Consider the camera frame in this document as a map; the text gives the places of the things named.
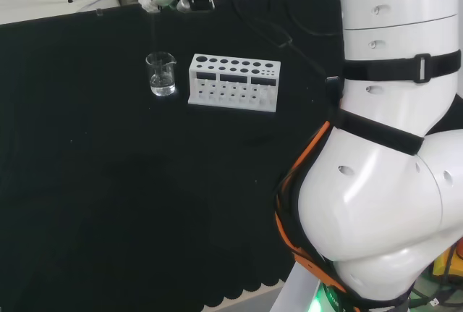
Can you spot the black bench cloth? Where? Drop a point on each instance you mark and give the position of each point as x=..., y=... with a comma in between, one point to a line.
x=126, y=181

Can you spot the clear glass rod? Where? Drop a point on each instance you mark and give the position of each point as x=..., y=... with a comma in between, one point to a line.
x=155, y=33

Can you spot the clear glass beaker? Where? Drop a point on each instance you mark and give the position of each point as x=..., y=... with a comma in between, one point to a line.
x=161, y=76

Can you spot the white test tube rack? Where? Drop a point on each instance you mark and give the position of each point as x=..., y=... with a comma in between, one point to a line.
x=231, y=89

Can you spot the pale board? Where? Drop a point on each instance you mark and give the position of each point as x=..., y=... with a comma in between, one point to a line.
x=293, y=290

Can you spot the yellow stop button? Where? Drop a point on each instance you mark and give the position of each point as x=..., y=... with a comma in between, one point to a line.
x=444, y=263

